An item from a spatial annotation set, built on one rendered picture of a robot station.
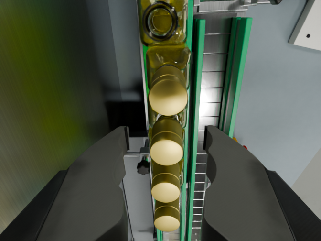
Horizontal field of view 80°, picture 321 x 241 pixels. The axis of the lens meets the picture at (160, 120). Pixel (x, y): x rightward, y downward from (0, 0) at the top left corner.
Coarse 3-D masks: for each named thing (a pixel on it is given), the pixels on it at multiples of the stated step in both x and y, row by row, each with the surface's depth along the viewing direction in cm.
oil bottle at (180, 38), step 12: (144, 0) 20; (156, 0) 19; (168, 0) 19; (180, 0) 19; (156, 12) 22; (168, 12) 22; (180, 12) 20; (156, 24) 22; (168, 24) 22; (180, 24) 20; (144, 36) 21; (180, 36) 21
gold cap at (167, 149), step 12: (168, 120) 22; (156, 132) 20; (168, 132) 20; (180, 132) 21; (156, 144) 19; (168, 144) 19; (180, 144) 19; (156, 156) 20; (168, 156) 20; (180, 156) 19
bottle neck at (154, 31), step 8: (152, 8) 15; (160, 8) 15; (168, 8) 15; (144, 16) 15; (152, 16) 18; (176, 16) 15; (144, 24) 16; (152, 24) 19; (176, 24) 16; (152, 32) 16; (160, 32) 19; (168, 32) 16; (160, 40) 16
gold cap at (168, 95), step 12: (156, 72) 19; (168, 72) 18; (180, 72) 19; (156, 84) 16; (168, 84) 16; (180, 84) 16; (156, 96) 16; (168, 96) 16; (180, 96) 16; (156, 108) 17; (168, 108) 17; (180, 108) 17
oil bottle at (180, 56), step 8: (152, 48) 23; (160, 48) 23; (168, 48) 23; (176, 48) 23; (184, 48) 23; (152, 56) 22; (160, 56) 22; (168, 56) 22; (176, 56) 22; (184, 56) 22; (152, 64) 22; (160, 64) 22; (176, 64) 22; (184, 64) 22; (152, 72) 23; (184, 72) 23
